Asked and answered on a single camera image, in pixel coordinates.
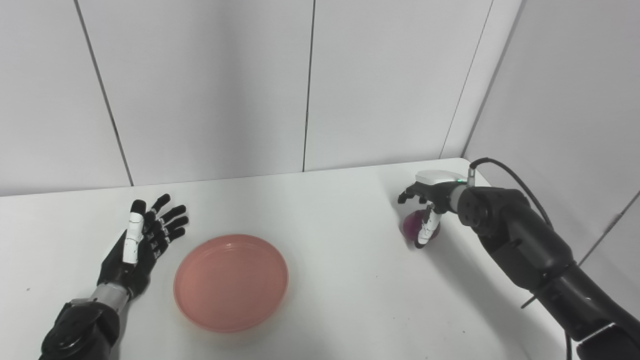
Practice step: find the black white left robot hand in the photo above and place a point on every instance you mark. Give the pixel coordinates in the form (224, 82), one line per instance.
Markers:
(132, 250)

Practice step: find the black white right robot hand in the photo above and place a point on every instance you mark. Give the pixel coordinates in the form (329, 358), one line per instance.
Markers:
(435, 186)

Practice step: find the purple red onion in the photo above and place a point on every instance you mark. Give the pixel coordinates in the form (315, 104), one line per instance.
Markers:
(412, 225)

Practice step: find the pink round plate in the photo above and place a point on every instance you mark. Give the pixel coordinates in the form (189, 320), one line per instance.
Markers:
(231, 282)

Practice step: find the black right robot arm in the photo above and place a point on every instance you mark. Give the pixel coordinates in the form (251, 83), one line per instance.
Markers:
(530, 250)

